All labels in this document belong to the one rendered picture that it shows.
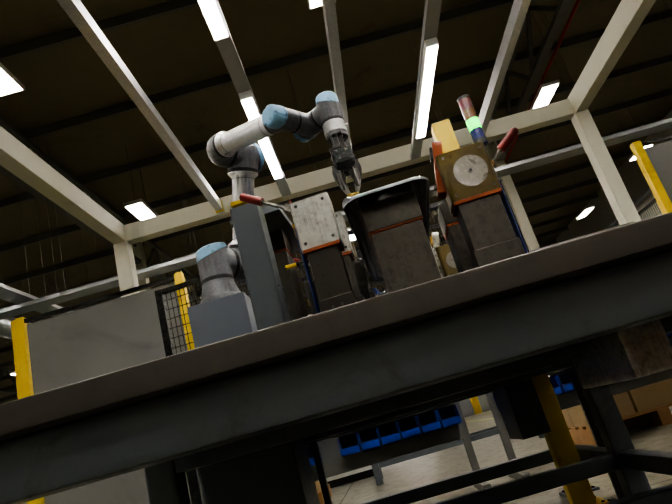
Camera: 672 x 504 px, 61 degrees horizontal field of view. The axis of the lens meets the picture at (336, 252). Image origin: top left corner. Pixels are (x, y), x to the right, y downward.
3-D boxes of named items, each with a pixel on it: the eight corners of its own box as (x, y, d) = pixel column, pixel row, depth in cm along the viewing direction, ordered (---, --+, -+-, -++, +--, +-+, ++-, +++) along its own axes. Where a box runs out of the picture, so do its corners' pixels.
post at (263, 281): (300, 375, 127) (256, 199, 140) (268, 385, 127) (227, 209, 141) (307, 378, 134) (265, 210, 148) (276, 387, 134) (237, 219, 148)
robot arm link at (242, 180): (218, 280, 217) (216, 140, 221) (250, 281, 227) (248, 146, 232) (237, 279, 208) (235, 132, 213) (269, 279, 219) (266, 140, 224)
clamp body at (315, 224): (373, 349, 116) (326, 191, 127) (317, 366, 117) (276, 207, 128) (376, 353, 123) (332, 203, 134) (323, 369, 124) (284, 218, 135)
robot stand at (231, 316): (209, 426, 182) (186, 307, 194) (226, 426, 201) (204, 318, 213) (270, 408, 182) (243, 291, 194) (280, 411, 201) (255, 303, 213)
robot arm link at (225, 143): (191, 136, 214) (275, 93, 180) (216, 141, 221) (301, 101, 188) (192, 166, 212) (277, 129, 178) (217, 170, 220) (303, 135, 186)
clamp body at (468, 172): (561, 292, 113) (496, 135, 124) (493, 313, 114) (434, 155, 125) (552, 300, 121) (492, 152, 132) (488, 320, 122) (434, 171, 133)
